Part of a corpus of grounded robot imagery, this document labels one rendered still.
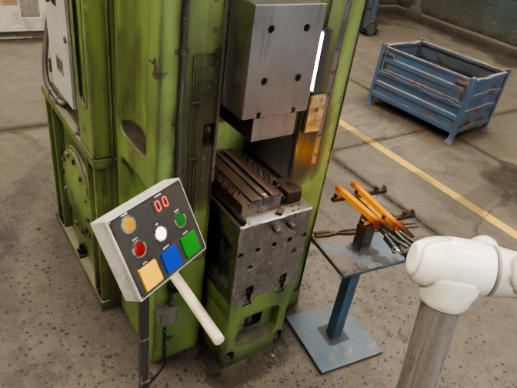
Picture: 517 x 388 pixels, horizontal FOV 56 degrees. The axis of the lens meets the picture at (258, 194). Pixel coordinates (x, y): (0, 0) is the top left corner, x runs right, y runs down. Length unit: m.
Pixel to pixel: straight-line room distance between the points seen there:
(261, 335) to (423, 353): 1.34
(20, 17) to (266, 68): 5.48
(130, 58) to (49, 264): 1.57
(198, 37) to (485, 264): 1.12
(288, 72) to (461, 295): 0.96
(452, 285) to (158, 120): 1.09
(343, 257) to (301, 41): 1.06
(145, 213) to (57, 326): 1.38
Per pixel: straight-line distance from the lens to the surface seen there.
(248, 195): 2.03
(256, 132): 1.83
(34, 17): 7.01
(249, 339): 2.57
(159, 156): 1.84
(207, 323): 1.96
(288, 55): 1.77
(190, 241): 1.71
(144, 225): 1.59
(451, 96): 5.47
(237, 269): 2.11
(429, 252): 1.27
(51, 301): 2.99
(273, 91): 1.79
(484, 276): 1.30
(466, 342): 3.20
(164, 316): 2.31
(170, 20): 1.66
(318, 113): 2.16
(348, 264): 2.33
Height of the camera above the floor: 2.11
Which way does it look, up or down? 33 degrees down
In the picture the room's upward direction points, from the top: 9 degrees clockwise
